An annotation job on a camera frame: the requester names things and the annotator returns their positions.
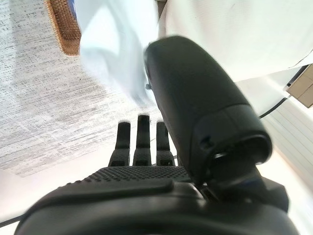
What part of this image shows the woven wicker basket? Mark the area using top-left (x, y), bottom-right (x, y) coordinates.
top-left (44, 0), bottom-right (83, 56)

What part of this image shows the beige bedspread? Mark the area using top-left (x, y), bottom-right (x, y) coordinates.
top-left (156, 0), bottom-right (313, 83)

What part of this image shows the brown nightstand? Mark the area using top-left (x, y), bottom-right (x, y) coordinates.
top-left (286, 65), bottom-right (313, 108)

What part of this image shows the white garment with blue print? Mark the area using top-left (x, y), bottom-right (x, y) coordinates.
top-left (78, 0), bottom-right (162, 108)

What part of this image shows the black floor cable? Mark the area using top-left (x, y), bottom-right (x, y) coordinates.
top-left (0, 208), bottom-right (27, 223)

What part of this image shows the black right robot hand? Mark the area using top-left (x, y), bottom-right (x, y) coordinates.
top-left (13, 35), bottom-right (301, 235)

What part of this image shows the grey striped rug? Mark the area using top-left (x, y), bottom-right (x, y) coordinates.
top-left (0, 0), bottom-right (152, 177)

